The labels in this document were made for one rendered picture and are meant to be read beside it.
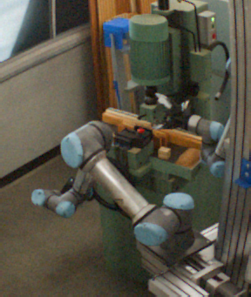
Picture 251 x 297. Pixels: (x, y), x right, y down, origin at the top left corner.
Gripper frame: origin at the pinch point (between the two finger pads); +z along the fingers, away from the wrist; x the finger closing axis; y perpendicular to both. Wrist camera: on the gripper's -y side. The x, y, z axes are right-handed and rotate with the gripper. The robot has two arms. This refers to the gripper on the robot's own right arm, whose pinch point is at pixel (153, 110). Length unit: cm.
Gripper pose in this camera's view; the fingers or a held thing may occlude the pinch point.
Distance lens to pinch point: 286.3
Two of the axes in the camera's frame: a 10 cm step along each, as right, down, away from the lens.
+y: -5.8, 2.2, -7.9
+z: -8.1, -2.6, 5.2
